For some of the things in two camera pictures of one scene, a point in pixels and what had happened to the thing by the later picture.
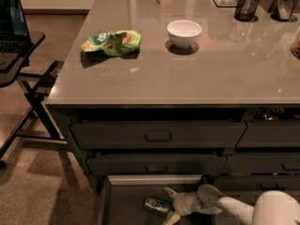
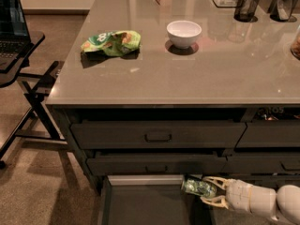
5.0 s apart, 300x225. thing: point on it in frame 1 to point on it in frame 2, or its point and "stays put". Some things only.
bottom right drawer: [260, 183] stays put
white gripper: [182, 202] to [237, 193]
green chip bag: [115, 43] stays put
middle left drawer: [157, 165] stays put
